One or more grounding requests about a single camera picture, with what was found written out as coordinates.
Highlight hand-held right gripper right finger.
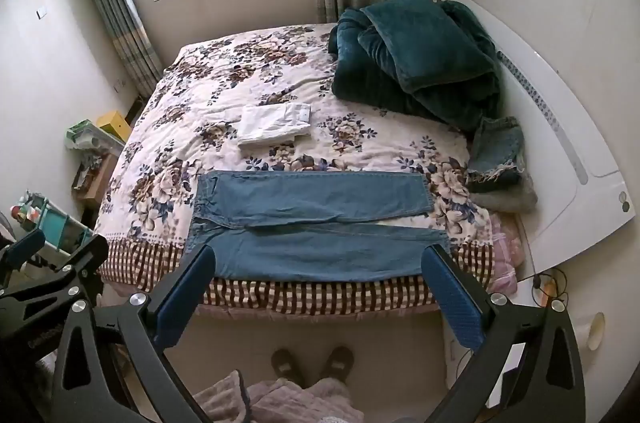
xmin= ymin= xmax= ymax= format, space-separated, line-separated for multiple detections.
xmin=421 ymin=244 xmax=587 ymax=423

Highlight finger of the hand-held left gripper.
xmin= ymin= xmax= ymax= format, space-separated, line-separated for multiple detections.
xmin=0 ymin=230 xmax=47 ymax=276
xmin=0 ymin=234 xmax=109 ymax=320

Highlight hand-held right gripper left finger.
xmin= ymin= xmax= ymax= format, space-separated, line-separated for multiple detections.
xmin=50 ymin=247 xmax=217 ymax=423

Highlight blue denim pants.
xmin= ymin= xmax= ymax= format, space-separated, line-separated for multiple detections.
xmin=186 ymin=170 xmax=453 ymax=283

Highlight folded white pants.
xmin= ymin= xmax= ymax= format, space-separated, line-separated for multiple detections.
xmin=236 ymin=103 xmax=312 ymax=147

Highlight teal storage rack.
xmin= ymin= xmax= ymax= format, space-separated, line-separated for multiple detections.
xmin=12 ymin=190 xmax=93 ymax=264

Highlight pink bed sheet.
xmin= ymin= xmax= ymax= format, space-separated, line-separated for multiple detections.
xmin=487 ymin=210 xmax=531 ymax=299

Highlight brown cardboard box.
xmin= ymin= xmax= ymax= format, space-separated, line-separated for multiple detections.
xmin=72 ymin=153 xmax=118 ymax=209

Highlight folded grey cloth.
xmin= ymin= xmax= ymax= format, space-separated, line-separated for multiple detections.
xmin=467 ymin=183 xmax=538 ymax=214

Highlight person's left slipper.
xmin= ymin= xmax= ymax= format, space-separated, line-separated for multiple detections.
xmin=271 ymin=348 xmax=301 ymax=379

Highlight person's slipper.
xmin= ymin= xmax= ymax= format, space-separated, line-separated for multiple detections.
xmin=322 ymin=345 xmax=355 ymax=384
xmin=271 ymin=348 xmax=301 ymax=379

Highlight green and white bag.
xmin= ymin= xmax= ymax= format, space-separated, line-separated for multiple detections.
xmin=64 ymin=119 xmax=126 ymax=154

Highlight person's right slipper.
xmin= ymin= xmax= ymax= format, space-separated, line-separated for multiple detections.
xmin=322 ymin=345 xmax=355 ymax=384

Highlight paper cup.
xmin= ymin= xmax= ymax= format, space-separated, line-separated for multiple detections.
xmin=582 ymin=312 xmax=607 ymax=351

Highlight yellow box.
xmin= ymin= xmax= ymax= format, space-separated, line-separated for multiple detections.
xmin=96 ymin=110 xmax=133 ymax=143

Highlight person's pink fleece robe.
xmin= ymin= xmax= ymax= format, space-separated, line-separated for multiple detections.
xmin=192 ymin=370 xmax=366 ymax=423

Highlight folded frayed denim garment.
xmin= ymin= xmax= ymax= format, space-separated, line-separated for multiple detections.
xmin=466 ymin=117 xmax=526 ymax=194

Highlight white headboard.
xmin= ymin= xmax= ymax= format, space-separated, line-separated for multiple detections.
xmin=425 ymin=0 xmax=636 ymax=276

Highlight floral and checked bed blanket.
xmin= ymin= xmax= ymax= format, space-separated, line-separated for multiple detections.
xmin=97 ymin=22 xmax=496 ymax=316

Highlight dark teal plush blanket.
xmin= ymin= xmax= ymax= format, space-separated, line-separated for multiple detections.
xmin=327 ymin=0 xmax=503 ymax=133

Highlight black cable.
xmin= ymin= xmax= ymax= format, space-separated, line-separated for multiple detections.
xmin=532 ymin=267 xmax=569 ymax=304

